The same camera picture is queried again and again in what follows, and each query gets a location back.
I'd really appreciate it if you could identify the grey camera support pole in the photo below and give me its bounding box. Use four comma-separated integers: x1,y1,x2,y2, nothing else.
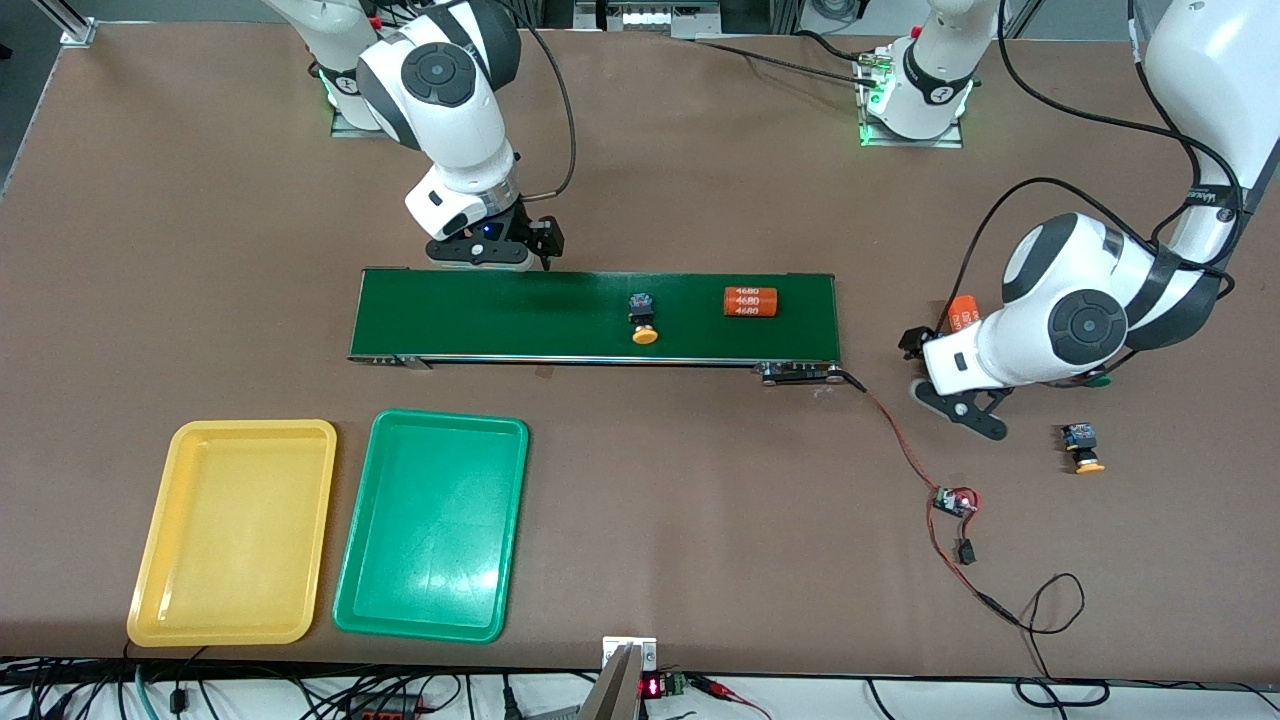
578,645,648,720

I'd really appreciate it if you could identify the metal box with lights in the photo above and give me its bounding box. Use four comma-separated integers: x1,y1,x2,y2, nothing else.
605,0,716,33

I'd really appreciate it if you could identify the orange and black connector block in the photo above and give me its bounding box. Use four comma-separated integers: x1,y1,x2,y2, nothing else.
345,694,426,720

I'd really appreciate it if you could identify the aluminium frame rack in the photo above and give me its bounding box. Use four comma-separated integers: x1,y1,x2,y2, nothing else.
505,0,801,41

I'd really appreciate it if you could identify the thin black power cable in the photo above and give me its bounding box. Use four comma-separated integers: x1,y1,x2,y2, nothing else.
975,572,1113,709

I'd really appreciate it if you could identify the silver camera mount bracket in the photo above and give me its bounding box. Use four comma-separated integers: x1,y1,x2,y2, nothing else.
602,636,659,673

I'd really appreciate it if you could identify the green conveyor belt unit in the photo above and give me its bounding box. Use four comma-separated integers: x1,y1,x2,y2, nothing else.
347,267,846,387

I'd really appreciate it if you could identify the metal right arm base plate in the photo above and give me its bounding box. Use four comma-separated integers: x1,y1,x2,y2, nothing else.
330,105,386,139

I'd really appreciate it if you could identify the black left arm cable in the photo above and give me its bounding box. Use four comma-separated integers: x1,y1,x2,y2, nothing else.
940,0,1263,321

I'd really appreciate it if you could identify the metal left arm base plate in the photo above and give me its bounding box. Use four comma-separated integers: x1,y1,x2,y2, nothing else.
860,118,965,150

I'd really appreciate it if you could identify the yellow plastic tray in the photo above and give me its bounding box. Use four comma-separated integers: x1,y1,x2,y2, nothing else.
126,419,339,648

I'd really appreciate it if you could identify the red clip lead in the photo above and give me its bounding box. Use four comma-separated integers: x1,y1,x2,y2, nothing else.
690,676,773,720

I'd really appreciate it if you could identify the aluminium profile rail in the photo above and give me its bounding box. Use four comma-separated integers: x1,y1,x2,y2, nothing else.
30,0,98,48

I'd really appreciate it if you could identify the green plastic tray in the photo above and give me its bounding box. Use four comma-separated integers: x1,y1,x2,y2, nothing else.
332,408,530,644

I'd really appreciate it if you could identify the black cable to arm base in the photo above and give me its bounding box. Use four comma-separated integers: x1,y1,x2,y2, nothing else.
688,28,891,93

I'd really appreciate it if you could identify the black cable tangle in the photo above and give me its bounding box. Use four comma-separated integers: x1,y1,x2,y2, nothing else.
0,655,601,720

